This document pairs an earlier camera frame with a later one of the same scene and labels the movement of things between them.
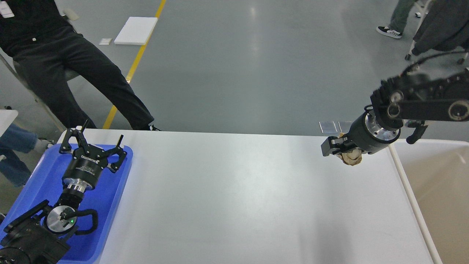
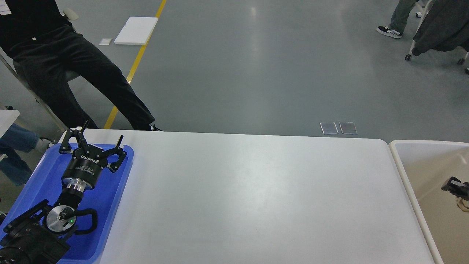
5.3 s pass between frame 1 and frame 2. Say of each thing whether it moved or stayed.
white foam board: stayed
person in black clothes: stayed
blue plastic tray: stayed
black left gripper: stayed
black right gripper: moved
